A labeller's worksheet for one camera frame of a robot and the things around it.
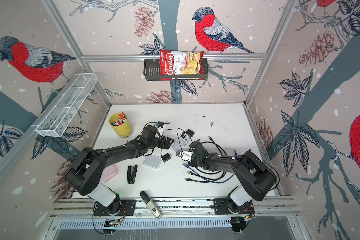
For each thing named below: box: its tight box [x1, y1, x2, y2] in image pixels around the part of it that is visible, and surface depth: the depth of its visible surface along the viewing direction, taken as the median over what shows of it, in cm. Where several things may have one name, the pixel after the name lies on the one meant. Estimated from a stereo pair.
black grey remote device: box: [140, 191, 163, 220], surface depth 72 cm
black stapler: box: [127, 164, 138, 184], surface depth 85 cm
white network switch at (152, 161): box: [142, 154, 162, 169], surface depth 89 cm
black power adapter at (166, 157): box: [161, 153, 173, 163], surface depth 92 cm
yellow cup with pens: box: [109, 112, 133, 139], surface depth 98 cm
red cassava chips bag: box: [159, 49, 206, 81], surface depth 90 cm
